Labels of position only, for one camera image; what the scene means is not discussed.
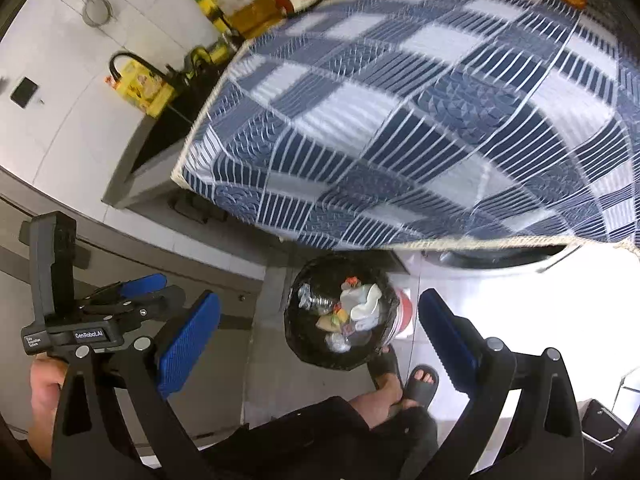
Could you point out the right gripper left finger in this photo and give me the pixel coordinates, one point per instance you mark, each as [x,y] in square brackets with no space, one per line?
[182,340]

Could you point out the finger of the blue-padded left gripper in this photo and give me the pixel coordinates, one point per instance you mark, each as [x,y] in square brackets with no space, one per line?
[123,291]
[130,312]

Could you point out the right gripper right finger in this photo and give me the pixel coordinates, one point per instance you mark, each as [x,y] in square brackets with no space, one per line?
[455,340]

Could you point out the white paper cup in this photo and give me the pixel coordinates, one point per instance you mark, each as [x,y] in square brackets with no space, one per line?
[368,307]

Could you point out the white tissue ball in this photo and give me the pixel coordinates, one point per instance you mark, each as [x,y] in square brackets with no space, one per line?
[337,343]

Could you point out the yellow green snack bag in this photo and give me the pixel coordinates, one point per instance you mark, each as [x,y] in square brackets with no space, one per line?
[333,322]

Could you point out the black trash bin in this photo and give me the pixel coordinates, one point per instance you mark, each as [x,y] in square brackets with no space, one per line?
[367,337]

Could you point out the black kitchen sink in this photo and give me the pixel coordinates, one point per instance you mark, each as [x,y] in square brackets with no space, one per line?
[144,169]

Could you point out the person's left hand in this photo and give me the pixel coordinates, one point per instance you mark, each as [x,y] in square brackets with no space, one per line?
[47,377]

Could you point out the black sandal foot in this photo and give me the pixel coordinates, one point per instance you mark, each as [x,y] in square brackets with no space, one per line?
[422,386]

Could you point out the yellow dish soap bottle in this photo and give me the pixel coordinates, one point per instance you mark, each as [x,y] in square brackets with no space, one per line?
[148,96]

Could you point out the black faucet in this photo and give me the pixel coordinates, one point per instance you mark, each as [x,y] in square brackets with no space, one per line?
[126,65]

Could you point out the blue white patterned tablecloth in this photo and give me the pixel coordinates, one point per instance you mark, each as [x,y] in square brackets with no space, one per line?
[435,124]

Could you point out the yellow black cleaning cloth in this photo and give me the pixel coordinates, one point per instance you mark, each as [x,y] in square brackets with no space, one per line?
[199,61]

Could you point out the green-label sauce bottle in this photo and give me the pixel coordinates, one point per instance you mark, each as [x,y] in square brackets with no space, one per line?
[213,13]

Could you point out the large cooking oil jug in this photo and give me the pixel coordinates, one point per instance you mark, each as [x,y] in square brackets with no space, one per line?
[255,18]

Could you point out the metal strainer on wall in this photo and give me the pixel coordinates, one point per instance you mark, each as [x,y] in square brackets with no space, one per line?
[96,13]

